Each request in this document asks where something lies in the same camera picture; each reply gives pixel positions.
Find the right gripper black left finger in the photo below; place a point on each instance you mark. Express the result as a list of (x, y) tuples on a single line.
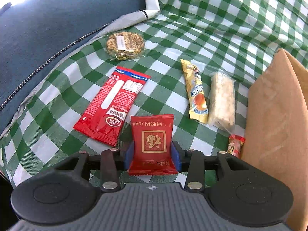
[(113, 161)]

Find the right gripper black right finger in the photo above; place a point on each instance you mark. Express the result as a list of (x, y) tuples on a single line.
[(191, 162)]

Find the long red snack packet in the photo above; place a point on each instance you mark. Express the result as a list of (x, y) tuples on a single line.
[(105, 115)]

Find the small red candy wrapper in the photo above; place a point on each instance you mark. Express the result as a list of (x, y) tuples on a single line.
[(235, 144)]

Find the square red snack packet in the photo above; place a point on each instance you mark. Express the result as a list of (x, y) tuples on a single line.
[(152, 136)]

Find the yellow snack bar wrapper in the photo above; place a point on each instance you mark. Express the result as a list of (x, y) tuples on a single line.
[(198, 109)]

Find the white rice bar in wrapper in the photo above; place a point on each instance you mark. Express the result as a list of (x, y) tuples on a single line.
[(222, 102)]

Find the brown cardboard box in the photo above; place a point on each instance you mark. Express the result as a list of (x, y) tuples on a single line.
[(276, 129)]

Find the round grain cake in wrapper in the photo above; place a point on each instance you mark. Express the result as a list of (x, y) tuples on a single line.
[(125, 45)]

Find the green white checkered cloth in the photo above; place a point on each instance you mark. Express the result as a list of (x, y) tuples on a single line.
[(238, 37)]

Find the blue sofa cushion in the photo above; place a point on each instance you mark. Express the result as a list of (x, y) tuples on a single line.
[(37, 34)]

